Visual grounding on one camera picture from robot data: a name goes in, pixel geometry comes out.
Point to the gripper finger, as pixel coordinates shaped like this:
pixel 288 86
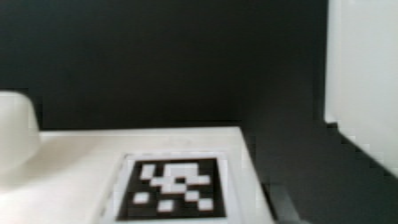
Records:
pixel 20 139

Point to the white front drawer tray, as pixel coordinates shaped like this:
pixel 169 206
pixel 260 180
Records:
pixel 153 176

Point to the white drawer cabinet box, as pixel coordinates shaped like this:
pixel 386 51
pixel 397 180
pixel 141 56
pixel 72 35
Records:
pixel 361 76

